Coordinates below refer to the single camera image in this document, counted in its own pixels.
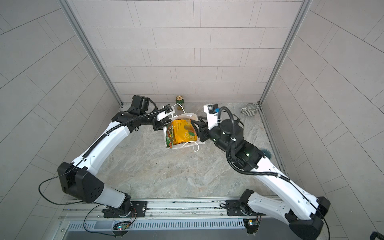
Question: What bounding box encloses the green drink can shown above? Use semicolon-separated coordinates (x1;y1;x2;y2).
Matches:
176;96;184;111

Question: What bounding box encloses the white paper bag pig print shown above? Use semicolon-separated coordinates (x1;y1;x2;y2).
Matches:
163;103;204;152

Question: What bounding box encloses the green red snack bag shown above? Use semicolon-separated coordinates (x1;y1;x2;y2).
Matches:
166;123;174;148

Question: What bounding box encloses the striped ceramic mug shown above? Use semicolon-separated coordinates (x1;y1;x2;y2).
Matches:
241;103;259;117

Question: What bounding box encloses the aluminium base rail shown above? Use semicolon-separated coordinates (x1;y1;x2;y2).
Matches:
59;196;310;221

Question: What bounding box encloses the large yellow snack bag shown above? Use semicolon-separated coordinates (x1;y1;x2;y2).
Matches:
172;119;198;145

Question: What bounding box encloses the left circuit board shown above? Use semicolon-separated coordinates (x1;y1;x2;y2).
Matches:
113;221;131;231

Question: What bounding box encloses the circuit board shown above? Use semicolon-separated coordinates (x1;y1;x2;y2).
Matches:
243;218;260;235
113;221;131;231

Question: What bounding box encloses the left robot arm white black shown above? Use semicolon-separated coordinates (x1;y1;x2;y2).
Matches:
58;95;173;209

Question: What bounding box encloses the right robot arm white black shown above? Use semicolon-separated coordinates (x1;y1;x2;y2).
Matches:
192;104;331;240

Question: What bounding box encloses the teal ceramic cup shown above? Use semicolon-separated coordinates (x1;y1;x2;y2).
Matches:
261;149;272;159

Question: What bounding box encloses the right circuit board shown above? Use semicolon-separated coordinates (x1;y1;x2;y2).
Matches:
243;218;260;235

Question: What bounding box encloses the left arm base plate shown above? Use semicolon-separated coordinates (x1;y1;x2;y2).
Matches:
102;200;148;218

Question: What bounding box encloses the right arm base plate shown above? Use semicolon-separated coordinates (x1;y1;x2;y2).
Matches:
224;200;246;217

